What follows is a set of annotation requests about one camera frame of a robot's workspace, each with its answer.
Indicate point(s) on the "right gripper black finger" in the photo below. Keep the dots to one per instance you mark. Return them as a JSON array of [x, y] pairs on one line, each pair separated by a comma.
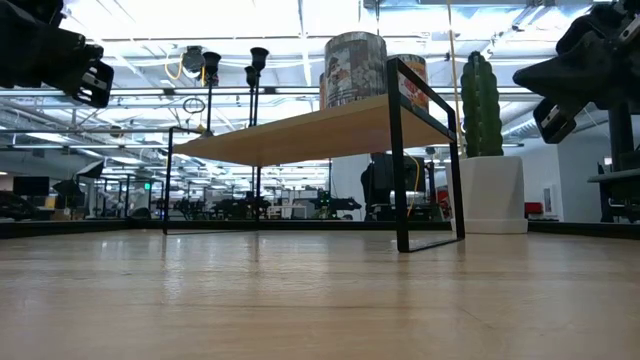
[[557, 120]]

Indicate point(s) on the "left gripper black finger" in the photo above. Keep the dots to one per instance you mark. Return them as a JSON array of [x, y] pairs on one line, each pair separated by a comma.
[[95, 75]]

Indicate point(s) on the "black candlestick holder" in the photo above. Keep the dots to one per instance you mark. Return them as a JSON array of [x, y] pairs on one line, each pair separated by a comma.
[[211, 62], [259, 57], [249, 75]]

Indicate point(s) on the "orange label candle jar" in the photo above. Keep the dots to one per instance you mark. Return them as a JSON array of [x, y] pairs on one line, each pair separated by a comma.
[[322, 92], [415, 85]]

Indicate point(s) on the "sandalwood label candle jar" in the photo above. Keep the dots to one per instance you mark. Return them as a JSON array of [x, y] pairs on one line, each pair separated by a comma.
[[355, 70]]

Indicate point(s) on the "black background robot arm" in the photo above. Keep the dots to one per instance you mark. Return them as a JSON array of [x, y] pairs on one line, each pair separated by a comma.
[[340, 204]]

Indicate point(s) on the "red box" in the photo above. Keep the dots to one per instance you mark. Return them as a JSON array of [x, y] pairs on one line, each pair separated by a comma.
[[533, 208]]

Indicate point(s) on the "black softbox studio light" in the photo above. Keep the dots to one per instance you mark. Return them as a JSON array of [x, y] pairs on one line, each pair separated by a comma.
[[92, 169]]

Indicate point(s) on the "black desk monitor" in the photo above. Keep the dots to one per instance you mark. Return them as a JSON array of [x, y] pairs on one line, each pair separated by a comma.
[[31, 185]]

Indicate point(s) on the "person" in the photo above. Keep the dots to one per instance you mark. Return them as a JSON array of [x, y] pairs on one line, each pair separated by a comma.
[[369, 190]]

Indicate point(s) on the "white background table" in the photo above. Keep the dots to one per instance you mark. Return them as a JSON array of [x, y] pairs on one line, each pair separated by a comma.
[[287, 207]]

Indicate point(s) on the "black wall monitor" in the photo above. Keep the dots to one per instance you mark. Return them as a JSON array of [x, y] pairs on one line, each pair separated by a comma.
[[412, 172]]

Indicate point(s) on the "black table edge rail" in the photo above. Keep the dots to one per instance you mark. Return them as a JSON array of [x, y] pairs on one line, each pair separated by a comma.
[[30, 228]]

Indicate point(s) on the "wooden shelf black metal frame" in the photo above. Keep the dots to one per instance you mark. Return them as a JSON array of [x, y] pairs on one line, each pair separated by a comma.
[[310, 135]]

